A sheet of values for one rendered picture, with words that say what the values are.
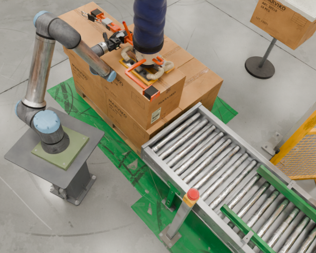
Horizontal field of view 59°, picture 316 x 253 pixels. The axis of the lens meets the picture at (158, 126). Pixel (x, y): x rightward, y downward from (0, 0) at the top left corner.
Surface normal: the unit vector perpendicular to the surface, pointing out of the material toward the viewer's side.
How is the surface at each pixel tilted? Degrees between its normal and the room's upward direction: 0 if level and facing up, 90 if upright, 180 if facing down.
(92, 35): 0
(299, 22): 90
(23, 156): 0
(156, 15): 75
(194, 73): 0
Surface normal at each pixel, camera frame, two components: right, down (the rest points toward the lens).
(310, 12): 0.09, -0.54
